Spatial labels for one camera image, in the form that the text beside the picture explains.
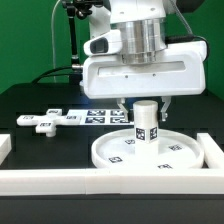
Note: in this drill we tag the white round table top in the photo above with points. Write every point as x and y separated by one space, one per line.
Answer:
122 150

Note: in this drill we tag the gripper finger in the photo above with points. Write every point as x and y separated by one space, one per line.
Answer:
166 100
122 108

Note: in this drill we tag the white obstacle fence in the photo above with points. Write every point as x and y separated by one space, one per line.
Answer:
209 180

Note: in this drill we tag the white marker sheet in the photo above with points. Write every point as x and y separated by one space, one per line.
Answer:
99 116

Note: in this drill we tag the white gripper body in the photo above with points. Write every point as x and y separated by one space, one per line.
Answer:
176 70

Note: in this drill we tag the white cross-shaped table base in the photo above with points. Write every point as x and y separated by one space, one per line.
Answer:
48 123

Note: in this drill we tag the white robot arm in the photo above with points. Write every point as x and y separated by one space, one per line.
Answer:
130 56

